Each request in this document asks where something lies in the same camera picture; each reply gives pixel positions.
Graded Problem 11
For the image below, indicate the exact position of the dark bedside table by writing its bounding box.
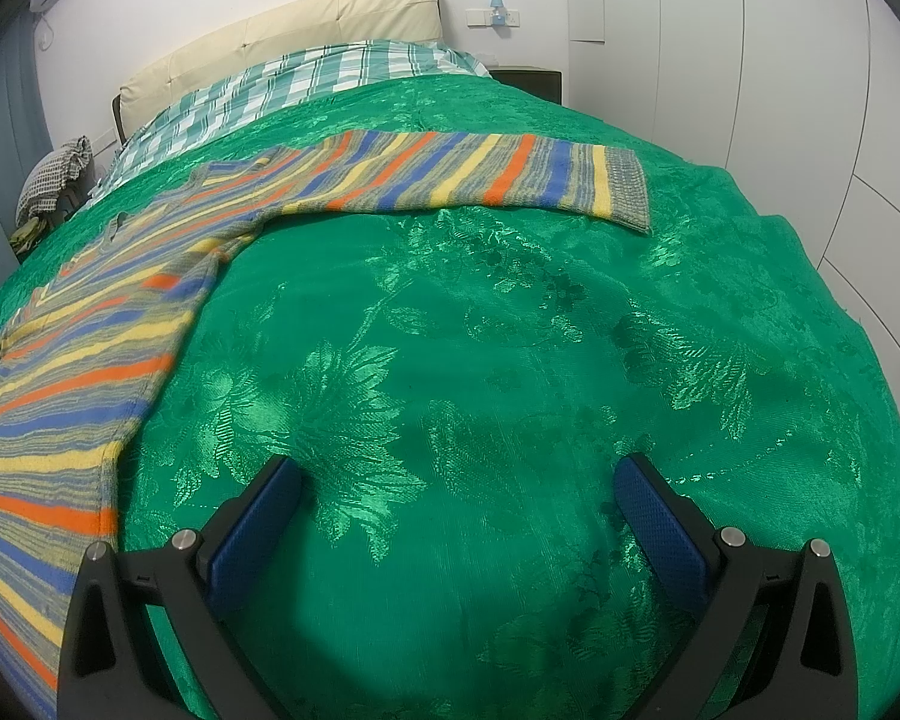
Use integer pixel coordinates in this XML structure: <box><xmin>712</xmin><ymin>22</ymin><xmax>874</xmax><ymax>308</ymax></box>
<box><xmin>489</xmin><ymin>67</ymin><xmax>562</xmax><ymax>104</ymax></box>

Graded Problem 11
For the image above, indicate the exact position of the blue-grey curtain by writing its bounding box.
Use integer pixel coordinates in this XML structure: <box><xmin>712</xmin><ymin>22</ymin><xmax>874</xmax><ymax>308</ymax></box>
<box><xmin>0</xmin><ymin>10</ymin><xmax>52</xmax><ymax>286</ymax></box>

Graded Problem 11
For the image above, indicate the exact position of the white wall socket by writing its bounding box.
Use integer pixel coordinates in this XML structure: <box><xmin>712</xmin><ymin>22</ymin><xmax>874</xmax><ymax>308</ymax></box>
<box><xmin>464</xmin><ymin>0</ymin><xmax>520</xmax><ymax>29</ymax></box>

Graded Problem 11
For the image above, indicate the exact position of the green floral bedspread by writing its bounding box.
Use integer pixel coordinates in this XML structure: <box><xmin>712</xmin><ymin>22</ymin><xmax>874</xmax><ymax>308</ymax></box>
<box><xmin>0</xmin><ymin>71</ymin><xmax>900</xmax><ymax>720</ymax></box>

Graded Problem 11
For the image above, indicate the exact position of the white wardrobe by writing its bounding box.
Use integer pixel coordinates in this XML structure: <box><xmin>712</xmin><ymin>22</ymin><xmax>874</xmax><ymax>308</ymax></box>
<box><xmin>567</xmin><ymin>0</ymin><xmax>900</xmax><ymax>369</ymax></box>

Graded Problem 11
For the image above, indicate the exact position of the cream padded headboard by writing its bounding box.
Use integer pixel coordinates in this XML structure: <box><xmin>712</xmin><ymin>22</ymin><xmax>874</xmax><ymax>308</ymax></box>
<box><xmin>112</xmin><ymin>0</ymin><xmax>442</xmax><ymax>142</ymax></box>

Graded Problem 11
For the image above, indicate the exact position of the grey knit clothes pile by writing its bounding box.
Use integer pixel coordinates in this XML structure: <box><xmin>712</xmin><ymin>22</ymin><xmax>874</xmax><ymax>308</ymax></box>
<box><xmin>9</xmin><ymin>135</ymin><xmax>94</xmax><ymax>260</ymax></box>

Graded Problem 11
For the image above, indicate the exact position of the striped knit sweater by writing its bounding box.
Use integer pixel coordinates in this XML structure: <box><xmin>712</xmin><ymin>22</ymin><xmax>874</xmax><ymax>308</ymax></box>
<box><xmin>0</xmin><ymin>130</ymin><xmax>649</xmax><ymax>718</ymax></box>

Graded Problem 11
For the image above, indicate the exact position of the green plaid bed sheet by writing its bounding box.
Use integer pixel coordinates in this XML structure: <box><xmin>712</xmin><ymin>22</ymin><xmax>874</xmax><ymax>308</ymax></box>
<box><xmin>89</xmin><ymin>39</ymin><xmax>491</xmax><ymax>205</ymax></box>

